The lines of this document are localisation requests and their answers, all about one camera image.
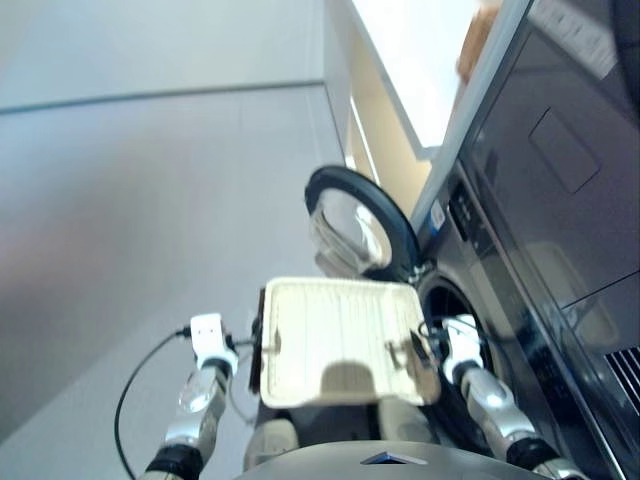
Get dark brown basket stand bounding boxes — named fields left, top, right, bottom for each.
left=247, top=287, right=267, bottom=397

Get pale woven basket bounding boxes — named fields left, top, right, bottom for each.
left=259, top=276, right=443, bottom=409

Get blue white machine label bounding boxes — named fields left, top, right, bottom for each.
left=427, top=199, right=450, bottom=237

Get grey washing machine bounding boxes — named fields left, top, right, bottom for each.
left=408, top=0, right=640, bottom=480

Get round washing machine door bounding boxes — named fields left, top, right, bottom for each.
left=303, top=165, right=424, bottom=282

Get silver robot torso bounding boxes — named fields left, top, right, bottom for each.
left=243, top=438, right=529, bottom=480

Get brown cardboard box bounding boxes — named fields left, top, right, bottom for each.
left=456, top=3, right=502, bottom=85

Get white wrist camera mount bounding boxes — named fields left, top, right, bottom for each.
left=441, top=314, right=484, bottom=372
left=189, top=313, right=239, bottom=372

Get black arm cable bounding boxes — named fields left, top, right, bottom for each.
left=113, top=326, right=195, bottom=479
left=417, top=319, right=514, bottom=349

